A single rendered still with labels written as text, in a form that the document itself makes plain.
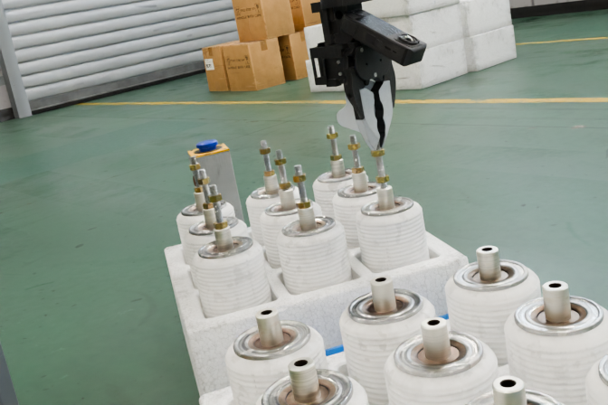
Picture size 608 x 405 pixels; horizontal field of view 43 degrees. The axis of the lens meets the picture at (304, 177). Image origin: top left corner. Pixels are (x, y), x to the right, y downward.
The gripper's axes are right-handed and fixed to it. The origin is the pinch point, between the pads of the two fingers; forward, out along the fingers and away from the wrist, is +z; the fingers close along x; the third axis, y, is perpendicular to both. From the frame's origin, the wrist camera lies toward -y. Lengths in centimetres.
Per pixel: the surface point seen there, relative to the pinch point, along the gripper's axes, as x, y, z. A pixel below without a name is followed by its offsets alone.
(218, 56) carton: -247, 337, 11
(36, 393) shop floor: 35, 53, 35
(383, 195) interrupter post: 0.9, 0.3, 7.8
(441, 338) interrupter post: 32.8, -31.2, 8.1
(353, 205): -1.9, 8.8, 10.9
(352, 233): -1.6, 9.8, 15.4
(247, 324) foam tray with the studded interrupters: 24.0, 6.3, 18.2
